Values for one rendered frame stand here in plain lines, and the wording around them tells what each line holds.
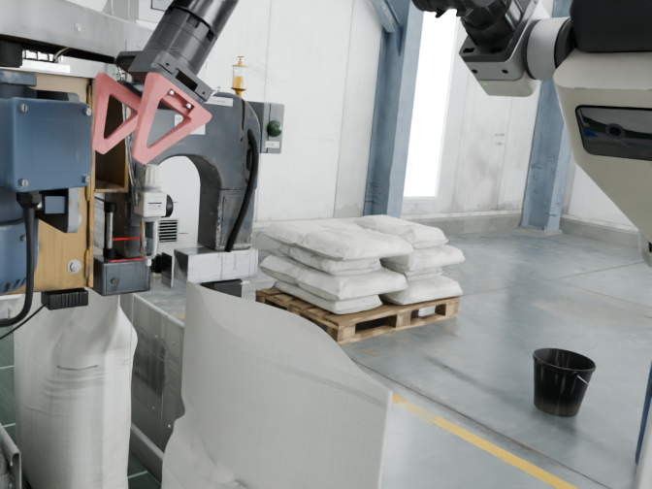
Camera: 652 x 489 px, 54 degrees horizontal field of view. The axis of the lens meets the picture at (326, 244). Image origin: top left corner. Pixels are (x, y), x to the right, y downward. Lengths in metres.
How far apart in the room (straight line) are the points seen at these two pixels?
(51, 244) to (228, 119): 0.35
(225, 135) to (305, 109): 5.27
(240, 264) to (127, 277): 0.21
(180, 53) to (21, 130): 0.17
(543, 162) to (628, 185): 8.55
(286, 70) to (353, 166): 1.33
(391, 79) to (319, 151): 1.15
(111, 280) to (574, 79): 0.74
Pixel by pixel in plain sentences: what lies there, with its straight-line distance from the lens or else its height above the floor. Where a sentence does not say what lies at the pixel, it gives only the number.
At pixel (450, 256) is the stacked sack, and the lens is 4.43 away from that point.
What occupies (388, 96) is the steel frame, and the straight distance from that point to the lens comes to 6.98.
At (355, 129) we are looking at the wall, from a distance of 6.82.
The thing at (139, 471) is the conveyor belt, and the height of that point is 0.38.
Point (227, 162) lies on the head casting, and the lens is 1.11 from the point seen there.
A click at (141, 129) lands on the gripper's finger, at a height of 1.29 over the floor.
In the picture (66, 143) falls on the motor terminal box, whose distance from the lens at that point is 0.73.
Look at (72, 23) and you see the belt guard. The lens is 0.83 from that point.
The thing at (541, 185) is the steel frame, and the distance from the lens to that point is 9.55.
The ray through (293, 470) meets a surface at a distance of 0.83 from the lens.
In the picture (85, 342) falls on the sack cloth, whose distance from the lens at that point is 1.35.
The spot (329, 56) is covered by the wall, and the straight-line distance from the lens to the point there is 6.55.
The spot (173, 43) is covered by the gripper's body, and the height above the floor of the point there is 1.37.
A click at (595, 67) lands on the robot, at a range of 0.96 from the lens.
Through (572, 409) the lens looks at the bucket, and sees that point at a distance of 3.38.
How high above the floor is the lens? 1.31
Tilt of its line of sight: 11 degrees down
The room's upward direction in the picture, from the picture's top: 5 degrees clockwise
